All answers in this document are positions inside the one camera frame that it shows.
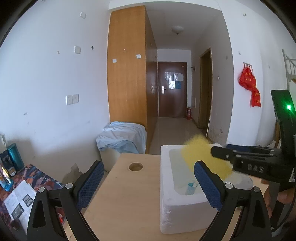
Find brown side door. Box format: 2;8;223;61
198;48;213;137

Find white foam box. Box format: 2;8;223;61
159;143;254;235

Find bottles group on side table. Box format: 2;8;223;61
1;153;14;191

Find metal bunk bed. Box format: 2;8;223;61
282;49;295;95

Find teal cylinder can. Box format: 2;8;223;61
7;143;25;172

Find person right hand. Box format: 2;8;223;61
261;178;296;218

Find white printed leaflet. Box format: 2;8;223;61
4;180;36;233

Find yellow foam net sleeve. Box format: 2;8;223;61
181;134;232;180

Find patterned side table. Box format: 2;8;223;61
1;164;64;231

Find red fire extinguisher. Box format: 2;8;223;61
186;107;192;120

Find dark brown entrance door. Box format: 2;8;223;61
158;61;187;118

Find ceiling lamp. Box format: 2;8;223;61
171;26;184;35

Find blue surgical face mask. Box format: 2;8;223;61
185;180;198;195

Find light blue covered bin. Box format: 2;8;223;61
96;121;147;172

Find red hanging bags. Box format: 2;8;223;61
239;63;261;108

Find white wall switch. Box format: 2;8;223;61
74;45;81;54

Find double wall socket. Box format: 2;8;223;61
65;94;79;105

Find wooden wardrobe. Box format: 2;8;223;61
107;6;158;148

